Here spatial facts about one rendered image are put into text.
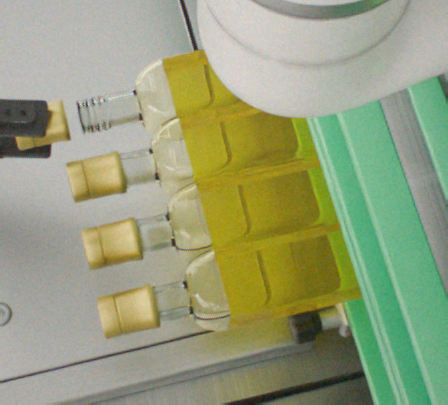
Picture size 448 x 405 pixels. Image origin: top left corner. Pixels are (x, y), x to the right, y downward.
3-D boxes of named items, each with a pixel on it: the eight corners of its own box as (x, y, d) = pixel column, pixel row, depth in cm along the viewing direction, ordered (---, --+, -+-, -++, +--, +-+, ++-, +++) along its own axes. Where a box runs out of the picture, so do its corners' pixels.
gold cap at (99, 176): (118, 161, 100) (66, 172, 100) (116, 143, 97) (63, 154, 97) (127, 199, 99) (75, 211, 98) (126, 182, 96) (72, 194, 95)
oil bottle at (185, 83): (361, 42, 108) (128, 92, 105) (371, 10, 102) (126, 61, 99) (379, 97, 106) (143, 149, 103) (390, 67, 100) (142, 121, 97)
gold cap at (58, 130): (64, 110, 103) (13, 120, 102) (60, 91, 99) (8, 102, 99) (72, 147, 101) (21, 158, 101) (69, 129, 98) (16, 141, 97)
